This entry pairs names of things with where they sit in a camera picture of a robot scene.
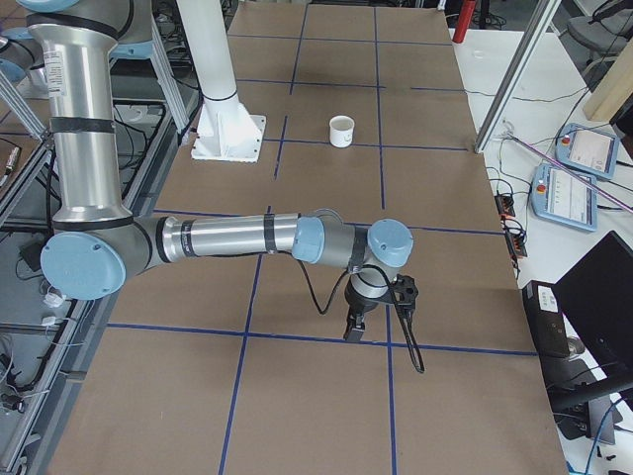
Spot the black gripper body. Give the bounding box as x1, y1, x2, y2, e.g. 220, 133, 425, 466
344, 279, 384, 327

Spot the white smiley face mug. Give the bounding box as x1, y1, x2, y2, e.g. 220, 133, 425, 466
329, 115, 355, 148

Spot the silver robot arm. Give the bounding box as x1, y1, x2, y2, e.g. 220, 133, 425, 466
25, 1, 417, 344

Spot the blue tape strip lengthwise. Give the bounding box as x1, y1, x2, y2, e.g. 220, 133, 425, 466
372, 7, 398, 474

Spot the brown paper table cover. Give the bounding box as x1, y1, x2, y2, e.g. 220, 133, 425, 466
47, 3, 567, 474

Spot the black power strip right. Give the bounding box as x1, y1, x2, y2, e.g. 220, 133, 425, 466
504, 228, 527, 259

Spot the black power strip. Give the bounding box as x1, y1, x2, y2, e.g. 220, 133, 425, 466
504, 228, 527, 259
495, 193, 515, 219

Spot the black power strip left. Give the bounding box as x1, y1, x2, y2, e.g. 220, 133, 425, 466
495, 193, 515, 219

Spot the teach pendant near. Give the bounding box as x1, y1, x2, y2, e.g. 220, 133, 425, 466
530, 163, 597, 232

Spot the teach pendant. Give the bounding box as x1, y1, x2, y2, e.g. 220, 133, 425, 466
555, 123, 620, 180
530, 163, 597, 232

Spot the black monitor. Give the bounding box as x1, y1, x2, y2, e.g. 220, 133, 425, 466
521, 229, 633, 417

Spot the purple rod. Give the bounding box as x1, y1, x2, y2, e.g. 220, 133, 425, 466
507, 135, 633, 214

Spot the blue tape strip crosswise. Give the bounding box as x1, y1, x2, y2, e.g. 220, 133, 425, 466
106, 323, 538, 357
372, 7, 386, 210

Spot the teach pendant far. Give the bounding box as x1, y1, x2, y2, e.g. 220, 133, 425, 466
555, 123, 620, 180

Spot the blue tape strip far crosswise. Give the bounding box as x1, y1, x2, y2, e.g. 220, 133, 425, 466
372, 7, 386, 210

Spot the red fire extinguisher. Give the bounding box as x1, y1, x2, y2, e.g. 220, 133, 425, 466
452, 0, 477, 44

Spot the wooden beam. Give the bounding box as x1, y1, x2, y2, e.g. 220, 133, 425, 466
583, 41, 633, 122

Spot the black camera cable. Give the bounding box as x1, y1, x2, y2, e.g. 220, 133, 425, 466
296, 256, 427, 375

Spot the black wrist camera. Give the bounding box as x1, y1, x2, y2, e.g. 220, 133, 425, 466
390, 274, 418, 320

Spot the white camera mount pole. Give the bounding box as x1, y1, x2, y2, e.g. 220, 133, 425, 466
177, 0, 266, 163

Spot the blue network cable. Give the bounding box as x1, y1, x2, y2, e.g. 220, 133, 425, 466
566, 395, 625, 475

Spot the grey aluminium frame post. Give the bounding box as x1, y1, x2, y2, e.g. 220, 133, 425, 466
474, 0, 562, 153

